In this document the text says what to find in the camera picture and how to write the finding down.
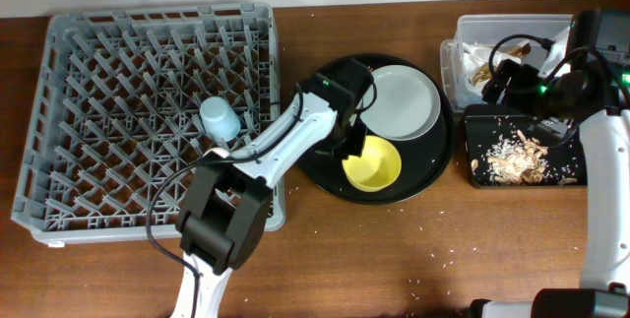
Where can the yellow bowl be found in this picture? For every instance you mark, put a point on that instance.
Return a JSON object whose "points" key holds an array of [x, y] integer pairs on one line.
{"points": [[378, 166]]}

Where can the brown food scraps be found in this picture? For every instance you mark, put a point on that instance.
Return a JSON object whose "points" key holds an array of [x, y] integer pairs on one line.
{"points": [[519, 160]]}

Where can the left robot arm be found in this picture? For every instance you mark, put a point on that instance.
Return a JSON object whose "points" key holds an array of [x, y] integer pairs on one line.
{"points": [[225, 209]]}

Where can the pink plastic cup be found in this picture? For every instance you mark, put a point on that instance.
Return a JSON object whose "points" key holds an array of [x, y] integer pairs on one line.
{"points": [[223, 153]]}

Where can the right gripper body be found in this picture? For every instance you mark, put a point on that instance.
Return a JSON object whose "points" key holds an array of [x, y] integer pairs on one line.
{"points": [[529, 96]]}

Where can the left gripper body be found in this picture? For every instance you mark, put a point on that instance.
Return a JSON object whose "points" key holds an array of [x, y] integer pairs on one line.
{"points": [[352, 137]]}

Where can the black rectangular tray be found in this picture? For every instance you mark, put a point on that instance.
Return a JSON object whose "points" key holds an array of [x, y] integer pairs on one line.
{"points": [[485, 123]]}

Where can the blue plastic cup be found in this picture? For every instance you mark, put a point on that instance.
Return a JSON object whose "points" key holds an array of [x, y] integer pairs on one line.
{"points": [[218, 118]]}

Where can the white paper napkins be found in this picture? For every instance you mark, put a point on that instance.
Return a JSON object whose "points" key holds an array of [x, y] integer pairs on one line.
{"points": [[475, 66]]}

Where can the round black serving tray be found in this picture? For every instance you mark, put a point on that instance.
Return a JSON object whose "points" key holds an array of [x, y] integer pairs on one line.
{"points": [[423, 161]]}

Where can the grey plastic dishwasher rack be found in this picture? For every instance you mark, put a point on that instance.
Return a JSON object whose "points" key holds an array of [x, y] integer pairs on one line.
{"points": [[116, 114]]}

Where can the clear plastic waste bin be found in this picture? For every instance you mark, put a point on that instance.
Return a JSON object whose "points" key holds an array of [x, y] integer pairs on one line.
{"points": [[486, 31]]}

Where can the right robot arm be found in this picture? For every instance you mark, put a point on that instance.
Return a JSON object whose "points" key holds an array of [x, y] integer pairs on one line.
{"points": [[589, 85]]}

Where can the grey round plate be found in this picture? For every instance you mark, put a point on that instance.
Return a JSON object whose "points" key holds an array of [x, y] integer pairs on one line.
{"points": [[405, 106]]}

